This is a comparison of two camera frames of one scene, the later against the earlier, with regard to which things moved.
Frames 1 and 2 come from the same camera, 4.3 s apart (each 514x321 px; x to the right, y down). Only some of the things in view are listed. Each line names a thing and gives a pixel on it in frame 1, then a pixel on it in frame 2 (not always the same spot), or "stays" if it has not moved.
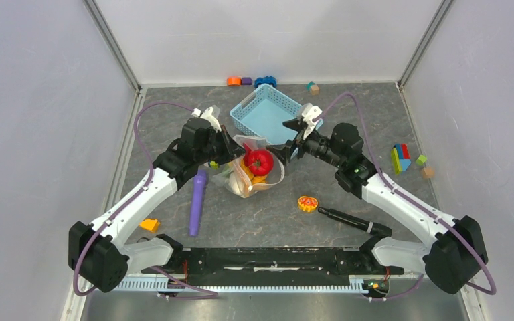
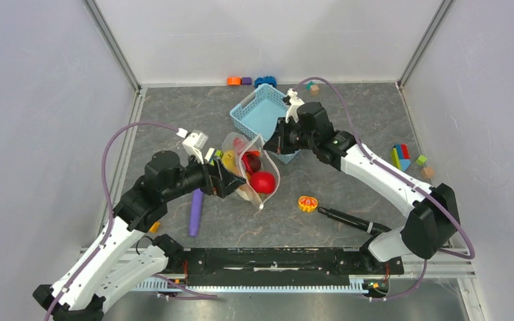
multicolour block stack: [400, 158] stays
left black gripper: [231, 148] to [219, 180]
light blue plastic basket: [262, 115] stays
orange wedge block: [150, 225] stays
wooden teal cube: [312, 87] stays
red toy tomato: [260, 162] to [263, 182]
